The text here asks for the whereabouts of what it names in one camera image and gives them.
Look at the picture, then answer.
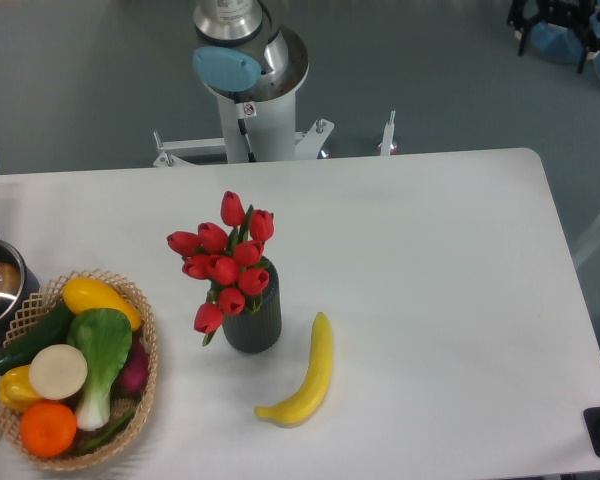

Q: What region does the purple red onion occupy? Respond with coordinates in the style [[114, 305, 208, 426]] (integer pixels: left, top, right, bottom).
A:
[[118, 336, 149, 394]]

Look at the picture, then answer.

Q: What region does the orange fruit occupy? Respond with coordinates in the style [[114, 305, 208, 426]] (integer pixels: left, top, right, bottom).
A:
[[19, 401, 77, 458]]

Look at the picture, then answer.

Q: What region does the green cucumber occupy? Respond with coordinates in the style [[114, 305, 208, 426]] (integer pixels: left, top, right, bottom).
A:
[[0, 301, 75, 376]]

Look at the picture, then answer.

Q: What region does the green chili pepper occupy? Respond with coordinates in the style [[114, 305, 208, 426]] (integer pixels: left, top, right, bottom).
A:
[[75, 409, 135, 456]]

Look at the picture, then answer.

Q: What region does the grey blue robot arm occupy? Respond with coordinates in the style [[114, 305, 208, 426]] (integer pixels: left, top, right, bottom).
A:
[[193, 1, 309, 102]]

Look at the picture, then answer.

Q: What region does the yellow bell pepper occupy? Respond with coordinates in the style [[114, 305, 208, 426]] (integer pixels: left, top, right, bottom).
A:
[[0, 365, 43, 413]]

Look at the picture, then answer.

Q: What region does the woven wicker basket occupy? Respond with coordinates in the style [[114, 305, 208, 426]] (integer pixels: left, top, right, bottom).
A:
[[0, 270, 158, 472]]

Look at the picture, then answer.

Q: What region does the blue bag on floor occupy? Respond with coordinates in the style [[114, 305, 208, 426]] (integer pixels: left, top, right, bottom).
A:
[[525, 1, 600, 81]]

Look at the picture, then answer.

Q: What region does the dark grey ribbed vase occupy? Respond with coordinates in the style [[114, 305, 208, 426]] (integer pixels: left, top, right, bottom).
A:
[[222, 264, 282, 354]]

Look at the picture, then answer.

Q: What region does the black frame equipment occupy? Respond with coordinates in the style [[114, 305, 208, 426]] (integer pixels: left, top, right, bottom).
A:
[[506, 1, 600, 74]]

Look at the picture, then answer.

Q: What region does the yellow squash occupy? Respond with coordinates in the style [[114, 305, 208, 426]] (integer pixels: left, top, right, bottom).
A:
[[62, 276, 142, 331]]

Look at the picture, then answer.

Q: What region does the green bok choy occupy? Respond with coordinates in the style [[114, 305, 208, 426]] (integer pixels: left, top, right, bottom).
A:
[[67, 308, 132, 431]]

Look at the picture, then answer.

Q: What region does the red tulip bouquet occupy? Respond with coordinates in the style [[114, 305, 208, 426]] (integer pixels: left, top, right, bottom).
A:
[[167, 191, 274, 345]]

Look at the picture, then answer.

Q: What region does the yellow banana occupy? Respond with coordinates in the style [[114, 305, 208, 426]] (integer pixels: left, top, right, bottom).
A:
[[254, 312, 334, 428]]

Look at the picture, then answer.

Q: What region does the white round radish slice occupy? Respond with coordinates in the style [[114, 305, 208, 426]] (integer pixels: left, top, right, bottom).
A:
[[29, 344, 88, 400]]

